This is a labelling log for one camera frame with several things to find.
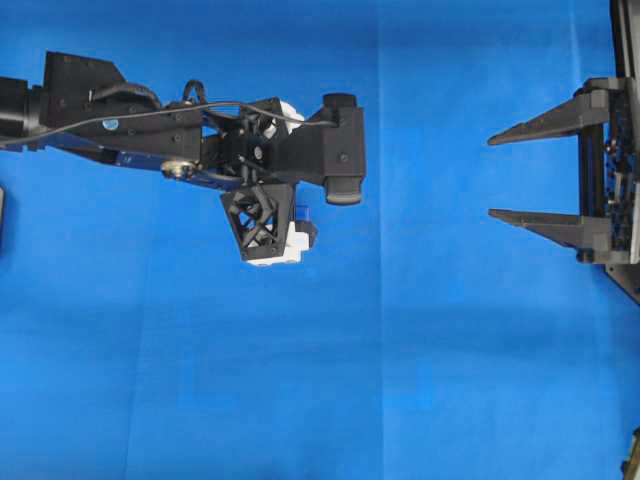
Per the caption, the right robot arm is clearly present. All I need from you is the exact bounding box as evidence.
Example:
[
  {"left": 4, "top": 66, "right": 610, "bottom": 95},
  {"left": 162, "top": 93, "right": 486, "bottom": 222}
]
[{"left": 488, "top": 1, "right": 639, "bottom": 300}]

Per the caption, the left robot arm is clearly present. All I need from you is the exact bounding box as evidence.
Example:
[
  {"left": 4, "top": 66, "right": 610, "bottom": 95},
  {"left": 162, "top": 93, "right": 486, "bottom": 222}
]
[{"left": 1, "top": 52, "right": 317, "bottom": 266}]

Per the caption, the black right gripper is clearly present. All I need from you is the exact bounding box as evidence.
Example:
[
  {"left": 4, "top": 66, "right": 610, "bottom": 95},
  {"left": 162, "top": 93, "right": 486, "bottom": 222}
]
[{"left": 487, "top": 77, "right": 639, "bottom": 265}]

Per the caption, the left camera cable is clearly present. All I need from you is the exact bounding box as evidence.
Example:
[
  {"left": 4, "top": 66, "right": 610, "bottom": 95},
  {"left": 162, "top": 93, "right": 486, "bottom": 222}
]
[{"left": 0, "top": 79, "right": 341, "bottom": 149}]

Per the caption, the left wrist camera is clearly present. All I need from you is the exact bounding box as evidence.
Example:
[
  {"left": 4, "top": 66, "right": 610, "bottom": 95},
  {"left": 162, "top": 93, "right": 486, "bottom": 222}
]
[{"left": 271, "top": 93, "right": 366, "bottom": 206}]

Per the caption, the yellow black object corner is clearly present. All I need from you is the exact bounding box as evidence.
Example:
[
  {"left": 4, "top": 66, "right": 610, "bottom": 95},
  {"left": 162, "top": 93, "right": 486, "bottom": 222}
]
[{"left": 621, "top": 427, "right": 640, "bottom": 480}]

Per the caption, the blue block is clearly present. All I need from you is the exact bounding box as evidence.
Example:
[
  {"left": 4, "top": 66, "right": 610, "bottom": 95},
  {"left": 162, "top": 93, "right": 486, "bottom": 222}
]
[{"left": 294, "top": 205, "right": 311, "bottom": 222}]

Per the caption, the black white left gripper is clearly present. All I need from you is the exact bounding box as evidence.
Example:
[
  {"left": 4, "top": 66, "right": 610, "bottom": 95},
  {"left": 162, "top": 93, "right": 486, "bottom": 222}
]
[{"left": 199, "top": 98, "right": 317, "bottom": 267}]

